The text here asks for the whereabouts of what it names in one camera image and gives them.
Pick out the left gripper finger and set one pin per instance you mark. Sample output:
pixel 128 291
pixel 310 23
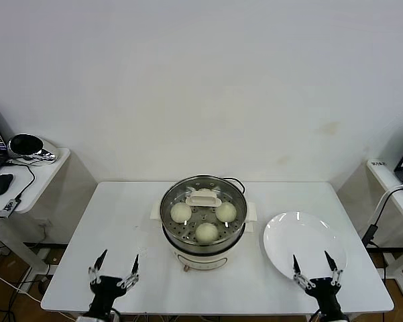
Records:
pixel 132 276
pixel 95 273

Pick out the round glass pot lid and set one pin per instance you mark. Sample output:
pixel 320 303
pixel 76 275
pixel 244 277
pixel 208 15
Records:
pixel 204 200

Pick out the round white plate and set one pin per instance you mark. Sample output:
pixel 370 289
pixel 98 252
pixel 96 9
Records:
pixel 298 241

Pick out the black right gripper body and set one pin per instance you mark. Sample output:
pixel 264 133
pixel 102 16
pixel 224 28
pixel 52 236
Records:
pixel 325 295

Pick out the shiny chrome rounded device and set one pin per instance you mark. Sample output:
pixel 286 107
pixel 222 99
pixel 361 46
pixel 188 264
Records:
pixel 43 151

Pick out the cream electric cooker pot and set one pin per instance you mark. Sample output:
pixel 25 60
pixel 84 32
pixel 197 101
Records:
pixel 204 260

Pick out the black computer mouse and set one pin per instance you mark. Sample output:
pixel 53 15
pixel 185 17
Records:
pixel 0 184

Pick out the small printed label sticker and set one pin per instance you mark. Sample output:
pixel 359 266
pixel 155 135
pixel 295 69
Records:
pixel 379 163

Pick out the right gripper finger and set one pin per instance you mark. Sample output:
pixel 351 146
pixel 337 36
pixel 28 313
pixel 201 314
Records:
pixel 300 275
pixel 336 276

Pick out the perforated steel steamer basket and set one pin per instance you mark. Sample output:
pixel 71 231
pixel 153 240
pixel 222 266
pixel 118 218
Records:
pixel 179 234

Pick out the small grey usb hub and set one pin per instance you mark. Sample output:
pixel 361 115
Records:
pixel 8 208

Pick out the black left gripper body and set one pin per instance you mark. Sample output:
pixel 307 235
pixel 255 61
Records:
pixel 105 292

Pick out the black table foot bar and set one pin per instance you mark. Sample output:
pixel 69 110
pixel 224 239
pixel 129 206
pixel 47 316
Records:
pixel 389 249

